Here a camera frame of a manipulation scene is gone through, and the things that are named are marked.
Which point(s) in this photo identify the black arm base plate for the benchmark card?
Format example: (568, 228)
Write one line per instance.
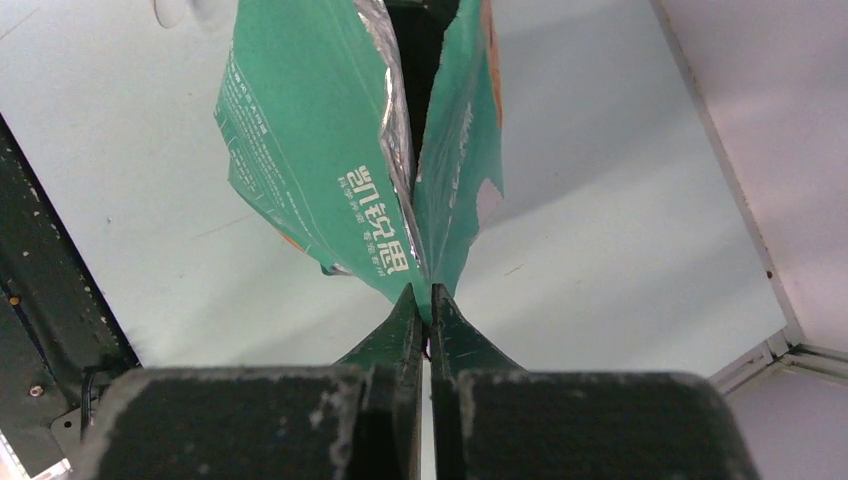
(61, 346)

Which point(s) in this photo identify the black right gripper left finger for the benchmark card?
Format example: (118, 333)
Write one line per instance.
(387, 436)

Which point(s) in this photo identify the aluminium frame rail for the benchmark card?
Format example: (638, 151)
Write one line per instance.
(777, 354)

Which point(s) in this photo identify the teal pet food bag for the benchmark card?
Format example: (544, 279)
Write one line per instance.
(368, 133)

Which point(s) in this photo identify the clear plastic scoop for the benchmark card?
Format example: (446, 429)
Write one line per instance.
(169, 13)

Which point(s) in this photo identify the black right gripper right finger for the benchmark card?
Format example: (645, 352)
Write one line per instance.
(455, 345)

